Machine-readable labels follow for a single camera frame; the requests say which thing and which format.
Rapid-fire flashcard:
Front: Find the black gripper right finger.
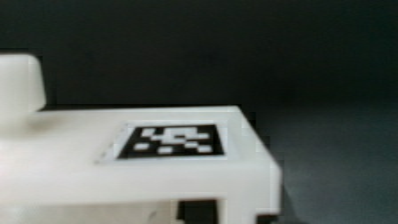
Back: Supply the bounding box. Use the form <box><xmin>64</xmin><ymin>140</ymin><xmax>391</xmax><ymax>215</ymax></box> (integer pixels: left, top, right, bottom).
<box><xmin>256</xmin><ymin>215</ymin><xmax>277</xmax><ymax>224</ymax></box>

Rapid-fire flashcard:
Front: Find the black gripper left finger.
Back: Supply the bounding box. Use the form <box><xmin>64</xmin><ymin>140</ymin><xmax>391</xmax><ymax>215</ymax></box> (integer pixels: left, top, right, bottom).
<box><xmin>176</xmin><ymin>200</ymin><xmax>218</xmax><ymax>224</ymax></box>

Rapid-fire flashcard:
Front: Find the white drawer box with knob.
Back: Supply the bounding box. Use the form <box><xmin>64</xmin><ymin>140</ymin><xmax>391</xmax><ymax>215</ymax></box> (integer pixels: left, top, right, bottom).
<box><xmin>0</xmin><ymin>54</ymin><xmax>282</xmax><ymax>224</ymax></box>

